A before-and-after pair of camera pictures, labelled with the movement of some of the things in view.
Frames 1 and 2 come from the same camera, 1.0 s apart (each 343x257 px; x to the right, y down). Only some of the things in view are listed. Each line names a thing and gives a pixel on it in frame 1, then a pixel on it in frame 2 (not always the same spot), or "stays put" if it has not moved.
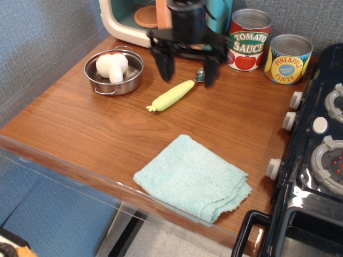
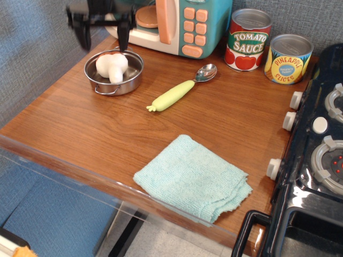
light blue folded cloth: [194, 180] stays put
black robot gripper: [189, 33] → [102, 13]
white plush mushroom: [112, 66] stays put
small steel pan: [131, 77] stays put
